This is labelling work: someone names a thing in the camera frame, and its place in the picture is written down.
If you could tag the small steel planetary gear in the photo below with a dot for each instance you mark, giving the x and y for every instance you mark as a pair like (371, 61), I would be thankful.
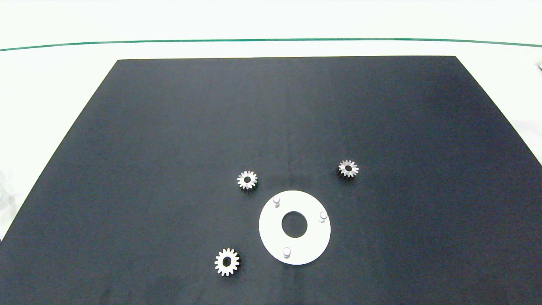
(220, 262)
(241, 181)
(354, 169)

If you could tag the round white carrier plate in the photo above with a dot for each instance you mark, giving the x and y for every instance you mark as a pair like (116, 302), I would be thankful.
(271, 237)

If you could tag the dark rectangular mat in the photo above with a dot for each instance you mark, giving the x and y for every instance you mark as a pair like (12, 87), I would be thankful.
(169, 127)

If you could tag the green tape line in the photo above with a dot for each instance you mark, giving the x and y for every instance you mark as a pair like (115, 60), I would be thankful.
(271, 40)

